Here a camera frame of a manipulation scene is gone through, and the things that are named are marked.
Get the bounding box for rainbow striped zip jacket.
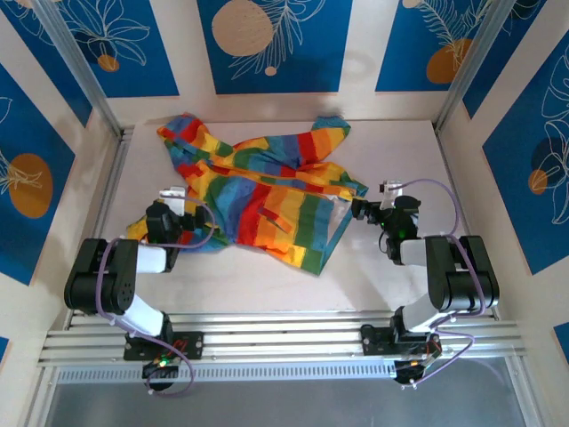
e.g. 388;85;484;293
125;113;370;278

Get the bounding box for grey metal sheet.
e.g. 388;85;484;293
44;377;530;427

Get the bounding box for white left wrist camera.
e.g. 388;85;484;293
158;186;188;217

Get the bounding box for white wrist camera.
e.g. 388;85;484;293
158;186;188;217
379;179;405;210

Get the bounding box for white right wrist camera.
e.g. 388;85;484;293
379;179;405;210

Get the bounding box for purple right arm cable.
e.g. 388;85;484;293
397;178;488;391

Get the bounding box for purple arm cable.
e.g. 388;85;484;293
397;178;488;391
96;199;218;398

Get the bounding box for aluminium side rail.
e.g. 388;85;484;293
433;126;499;321
66;126;134;330

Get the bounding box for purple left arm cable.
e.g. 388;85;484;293
96;199;218;398

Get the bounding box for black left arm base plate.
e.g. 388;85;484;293
123;331;204;361

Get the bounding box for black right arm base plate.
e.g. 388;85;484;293
360;324;442;357

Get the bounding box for blue floral wall panel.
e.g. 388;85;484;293
461;0;569;120
482;44;569;276
52;0;180;98
375;0;495;93
0;0;93;129
196;0;353;95
0;64;76;286

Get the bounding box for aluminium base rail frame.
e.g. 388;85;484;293
37;310;530;368

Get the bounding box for aluminium corner post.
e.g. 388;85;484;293
33;0;124;137
435;0;510;133

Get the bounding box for grey slotted cable duct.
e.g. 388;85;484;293
55;359;510;384

